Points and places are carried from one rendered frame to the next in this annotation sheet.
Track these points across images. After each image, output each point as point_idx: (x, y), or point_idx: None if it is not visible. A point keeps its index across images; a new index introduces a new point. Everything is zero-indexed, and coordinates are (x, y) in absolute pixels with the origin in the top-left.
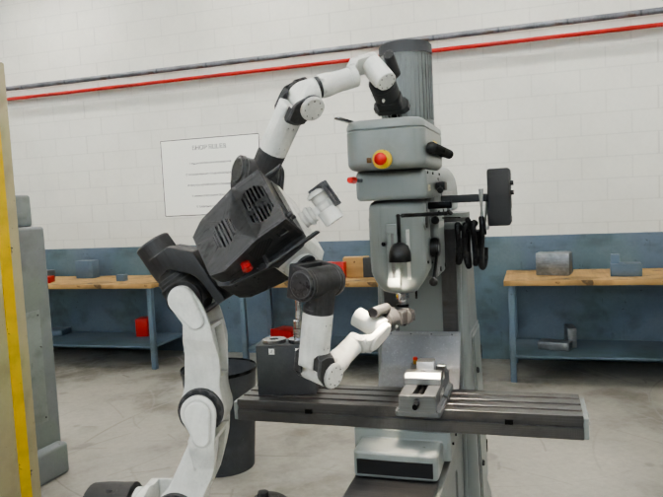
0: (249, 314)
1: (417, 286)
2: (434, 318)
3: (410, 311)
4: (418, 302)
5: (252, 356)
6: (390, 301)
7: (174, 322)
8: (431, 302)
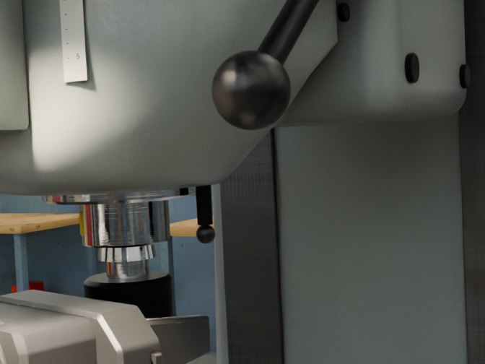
0: (196, 284)
1: (168, 145)
2: (429, 344)
3: (124, 332)
4: (361, 270)
5: (197, 359)
6: (245, 262)
7: (79, 294)
8: (416, 272)
